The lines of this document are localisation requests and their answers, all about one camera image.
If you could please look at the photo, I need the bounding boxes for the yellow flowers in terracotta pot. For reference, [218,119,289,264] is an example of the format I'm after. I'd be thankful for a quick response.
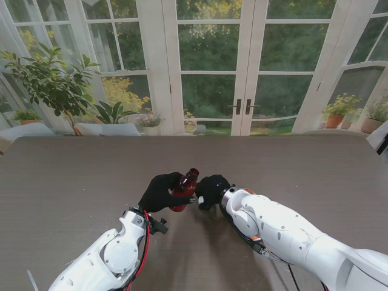
[321,93,362,129]

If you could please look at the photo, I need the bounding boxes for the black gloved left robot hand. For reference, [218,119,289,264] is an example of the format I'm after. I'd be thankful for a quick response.
[138,172,196,213]

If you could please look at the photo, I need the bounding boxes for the tall leafy green plant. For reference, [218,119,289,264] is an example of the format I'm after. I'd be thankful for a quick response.
[0,42,102,136]

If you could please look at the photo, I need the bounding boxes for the pale grey sofa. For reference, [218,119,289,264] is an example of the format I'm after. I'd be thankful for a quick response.
[0,122,57,154]

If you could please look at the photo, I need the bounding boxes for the red transparent sample bottle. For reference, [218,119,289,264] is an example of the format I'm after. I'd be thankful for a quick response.
[168,168,201,213]

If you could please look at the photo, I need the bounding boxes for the flowering plant in white pot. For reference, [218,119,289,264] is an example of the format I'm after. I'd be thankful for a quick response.
[138,114,165,136]

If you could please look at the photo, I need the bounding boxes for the black cable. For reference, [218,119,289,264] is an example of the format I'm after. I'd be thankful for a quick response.
[219,206,299,291]

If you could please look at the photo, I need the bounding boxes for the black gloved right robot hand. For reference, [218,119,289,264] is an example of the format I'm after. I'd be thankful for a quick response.
[195,174,233,212]

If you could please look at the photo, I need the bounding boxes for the white cable tie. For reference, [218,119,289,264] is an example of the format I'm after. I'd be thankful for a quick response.
[27,269,39,291]

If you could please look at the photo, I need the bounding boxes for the dark left door handle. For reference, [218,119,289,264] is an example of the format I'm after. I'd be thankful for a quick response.
[227,98,242,115]

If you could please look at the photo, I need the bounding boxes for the small plant in terracotta pot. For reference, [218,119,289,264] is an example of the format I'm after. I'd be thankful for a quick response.
[12,109,42,125]

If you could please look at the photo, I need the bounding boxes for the plant in beige pot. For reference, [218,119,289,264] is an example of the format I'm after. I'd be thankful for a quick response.
[360,99,388,135]

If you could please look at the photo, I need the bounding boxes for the broad leaf green plant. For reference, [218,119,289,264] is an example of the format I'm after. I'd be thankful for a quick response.
[92,101,139,125]

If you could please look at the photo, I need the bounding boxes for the white planter box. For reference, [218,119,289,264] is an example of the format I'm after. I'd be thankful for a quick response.
[75,122,141,136]

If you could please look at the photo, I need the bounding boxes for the white chair with dark frame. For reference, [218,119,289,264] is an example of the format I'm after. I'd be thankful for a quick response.
[366,121,388,156]

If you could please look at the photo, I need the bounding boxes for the dark right door handle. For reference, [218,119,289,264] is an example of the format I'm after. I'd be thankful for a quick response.
[245,98,261,115]

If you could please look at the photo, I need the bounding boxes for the red cable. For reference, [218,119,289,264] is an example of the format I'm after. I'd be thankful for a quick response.
[125,210,152,290]

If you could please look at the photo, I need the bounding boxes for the dark door handle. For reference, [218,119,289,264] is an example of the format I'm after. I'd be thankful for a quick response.
[245,98,261,115]
[227,98,242,115]

